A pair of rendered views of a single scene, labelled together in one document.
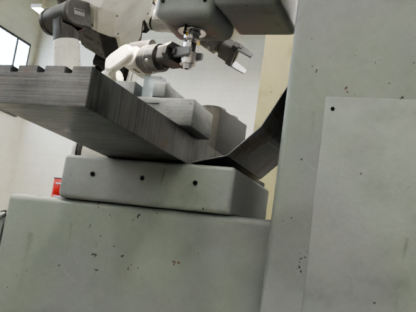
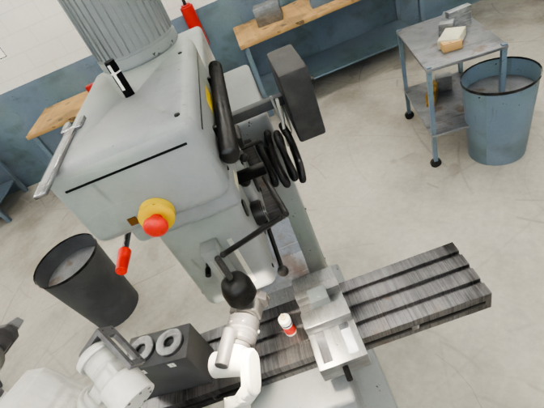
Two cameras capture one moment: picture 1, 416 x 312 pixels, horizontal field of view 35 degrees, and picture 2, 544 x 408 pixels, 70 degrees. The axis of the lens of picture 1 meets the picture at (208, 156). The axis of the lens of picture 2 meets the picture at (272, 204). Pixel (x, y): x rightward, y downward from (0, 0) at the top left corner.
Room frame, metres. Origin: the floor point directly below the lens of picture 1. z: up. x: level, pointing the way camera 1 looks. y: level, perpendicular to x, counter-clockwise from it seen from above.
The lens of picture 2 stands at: (1.95, 0.89, 2.12)
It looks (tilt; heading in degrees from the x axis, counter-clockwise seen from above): 39 degrees down; 254
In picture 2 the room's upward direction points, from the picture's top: 25 degrees counter-clockwise
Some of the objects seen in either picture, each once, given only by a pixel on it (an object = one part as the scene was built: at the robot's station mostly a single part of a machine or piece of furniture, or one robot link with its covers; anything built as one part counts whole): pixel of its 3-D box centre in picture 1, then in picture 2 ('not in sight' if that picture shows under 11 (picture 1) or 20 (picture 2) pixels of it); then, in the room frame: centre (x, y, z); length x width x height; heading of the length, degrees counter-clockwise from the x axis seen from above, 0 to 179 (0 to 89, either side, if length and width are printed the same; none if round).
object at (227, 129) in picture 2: not in sight; (219, 102); (1.74, 0.12, 1.79); 0.45 x 0.04 x 0.04; 68
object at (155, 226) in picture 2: not in sight; (155, 223); (1.99, 0.33, 1.76); 0.04 x 0.03 x 0.04; 158
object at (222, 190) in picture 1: (167, 192); (291, 352); (1.89, 0.10, 0.82); 0.50 x 0.35 x 0.12; 68
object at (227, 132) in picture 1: (215, 140); (170, 359); (2.23, -0.02, 1.06); 0.22 x 0.12 x 0.20; 152
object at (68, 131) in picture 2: not in sight; (60, 152); (2.05, 0.21, 1.89); 0.24 x 0.04 x 0.01; 70
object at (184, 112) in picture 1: (142, 109); (326, 315); (1.74, 0.19, 1.01); 0.35 x 0.15 x 0.11; 70
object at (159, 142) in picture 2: not in sight; (151, 124); (1.89, 0.08, 1.81); 0.47 x 0.26 x 0.16; 68
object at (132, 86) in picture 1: (135, 96); (326, 316); (1.75, 0.21, 1.05); 0.15 x 0.06 x 0.04; 160
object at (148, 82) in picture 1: (156, 90); (319, 299); (1.73, 0.16, 1.07); 0.06 x 0.05 x 0.06; 160
